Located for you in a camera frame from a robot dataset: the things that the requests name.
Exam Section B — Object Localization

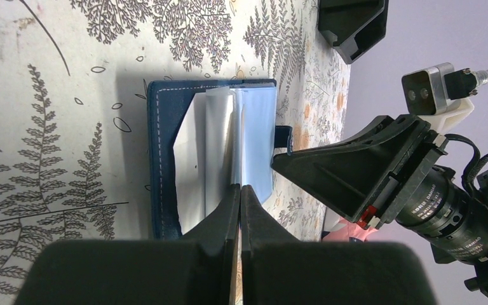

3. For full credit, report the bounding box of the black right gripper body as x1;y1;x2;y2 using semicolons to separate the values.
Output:
370;118;488;305

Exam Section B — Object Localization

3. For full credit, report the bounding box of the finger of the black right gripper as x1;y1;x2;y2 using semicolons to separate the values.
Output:
271;114;430;222

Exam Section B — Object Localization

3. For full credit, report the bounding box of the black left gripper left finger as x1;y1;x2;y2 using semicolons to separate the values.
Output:
15;184;241;304

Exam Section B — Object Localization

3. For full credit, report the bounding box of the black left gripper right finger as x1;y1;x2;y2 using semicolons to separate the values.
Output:
240;186;436;304

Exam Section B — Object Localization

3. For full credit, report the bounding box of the blue leather card holder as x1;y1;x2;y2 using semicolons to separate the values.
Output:
146;79;292;240

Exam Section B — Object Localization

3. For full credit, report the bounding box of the black plastic card bin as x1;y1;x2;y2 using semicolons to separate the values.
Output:
318;0;389;65

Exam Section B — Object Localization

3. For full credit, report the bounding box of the pink patterned cloth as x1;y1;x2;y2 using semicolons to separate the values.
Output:
321;219;377;243

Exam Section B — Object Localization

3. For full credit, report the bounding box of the floral table mat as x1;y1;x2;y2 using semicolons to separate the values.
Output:
0;1;351;304

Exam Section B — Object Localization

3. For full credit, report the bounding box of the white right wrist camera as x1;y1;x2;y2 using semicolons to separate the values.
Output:
401;62;478;134

